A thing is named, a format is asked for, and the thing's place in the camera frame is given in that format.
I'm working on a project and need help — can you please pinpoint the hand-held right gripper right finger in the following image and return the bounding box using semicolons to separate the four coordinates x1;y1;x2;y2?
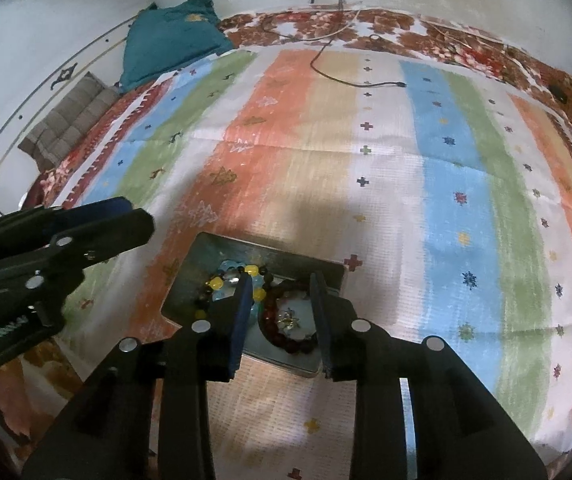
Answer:
309;271;549;480

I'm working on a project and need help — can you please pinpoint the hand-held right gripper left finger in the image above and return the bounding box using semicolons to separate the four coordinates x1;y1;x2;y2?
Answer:
20;274;255;480

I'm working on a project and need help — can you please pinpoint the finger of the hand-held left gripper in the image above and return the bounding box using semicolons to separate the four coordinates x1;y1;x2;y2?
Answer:
26;208;155;306
0;197;134;266

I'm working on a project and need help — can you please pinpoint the dark red bead bracelet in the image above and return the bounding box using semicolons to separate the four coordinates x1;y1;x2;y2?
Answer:
258;282;324;356

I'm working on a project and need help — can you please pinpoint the multicolour bead bracelet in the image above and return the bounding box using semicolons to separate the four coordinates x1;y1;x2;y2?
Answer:
196;262;274;321

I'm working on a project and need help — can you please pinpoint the metal tray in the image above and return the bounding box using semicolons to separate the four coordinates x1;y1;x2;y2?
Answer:
162;232;349;378

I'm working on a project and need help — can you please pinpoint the grey checkered folded cloth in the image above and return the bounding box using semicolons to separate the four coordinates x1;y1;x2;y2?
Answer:
18;72;119;168

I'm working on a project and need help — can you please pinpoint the teal cloth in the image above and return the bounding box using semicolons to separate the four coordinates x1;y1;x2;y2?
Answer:
118;0;237;93

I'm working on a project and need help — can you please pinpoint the striped printed mat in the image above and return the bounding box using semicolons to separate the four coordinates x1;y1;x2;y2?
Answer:
48;49;572;480

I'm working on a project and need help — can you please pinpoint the light blue bead bracelet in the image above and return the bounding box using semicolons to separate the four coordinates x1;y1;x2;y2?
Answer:
216;259;247;286

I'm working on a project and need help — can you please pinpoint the thin white cord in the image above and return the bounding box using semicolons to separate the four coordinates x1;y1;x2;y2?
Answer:
266;8;364;42

